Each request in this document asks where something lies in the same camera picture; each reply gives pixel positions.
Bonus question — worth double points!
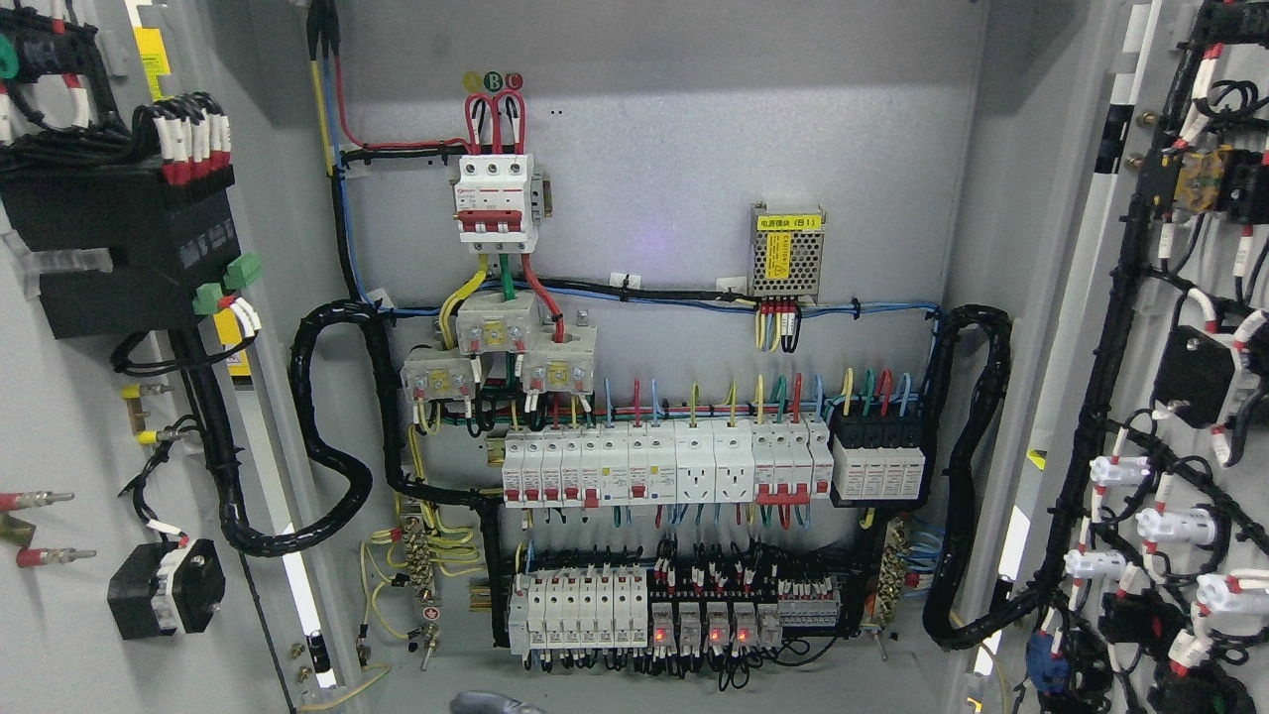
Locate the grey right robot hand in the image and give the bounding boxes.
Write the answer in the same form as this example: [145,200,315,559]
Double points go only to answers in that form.
[449,691,544,714]

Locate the grey cabinet door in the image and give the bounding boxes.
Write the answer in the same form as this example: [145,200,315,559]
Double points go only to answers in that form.
[3,1,372,713]
[925,1,1266,713]

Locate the white lower breaker row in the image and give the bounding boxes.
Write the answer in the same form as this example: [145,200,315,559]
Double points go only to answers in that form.
[508,566,651,654]

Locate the brass left ground bar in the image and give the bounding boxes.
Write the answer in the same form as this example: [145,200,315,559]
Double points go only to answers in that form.
[401,515,442,670]

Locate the brass ground bar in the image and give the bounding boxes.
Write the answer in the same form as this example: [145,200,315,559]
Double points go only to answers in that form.
[871,516,909,630]
[401,515,442,670]

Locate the relay terminal row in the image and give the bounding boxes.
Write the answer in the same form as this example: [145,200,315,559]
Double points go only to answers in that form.
[646,548,843,665]

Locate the white socket breaker row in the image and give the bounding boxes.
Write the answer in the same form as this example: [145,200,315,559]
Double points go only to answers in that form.
[503,417,834,509]

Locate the grey current transformers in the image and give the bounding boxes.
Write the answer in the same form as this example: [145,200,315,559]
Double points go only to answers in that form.
[401,290,598,402]

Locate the brass right ground bar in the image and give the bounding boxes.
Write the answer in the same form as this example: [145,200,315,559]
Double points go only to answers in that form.
[871,516,909,630]

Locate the black white surge protector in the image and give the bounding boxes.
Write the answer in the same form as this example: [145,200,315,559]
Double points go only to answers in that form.
[830,406,929,511]

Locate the white red main breaker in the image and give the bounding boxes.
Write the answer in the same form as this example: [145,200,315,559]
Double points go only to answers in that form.
[453,153,544,256]

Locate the perforated metal power supply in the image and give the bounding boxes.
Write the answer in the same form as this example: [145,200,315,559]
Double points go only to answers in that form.
[750,202,826,301]

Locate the black left cable loom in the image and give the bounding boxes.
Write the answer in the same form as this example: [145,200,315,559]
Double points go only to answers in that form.
[173,301,508,651]

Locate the black cable loom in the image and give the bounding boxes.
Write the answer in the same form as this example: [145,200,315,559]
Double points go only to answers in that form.
[173,301,508,651]
[920,304,1052,653]

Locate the black right cable loom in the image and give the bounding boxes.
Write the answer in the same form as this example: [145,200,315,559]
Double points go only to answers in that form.
[920,304,1052,653]

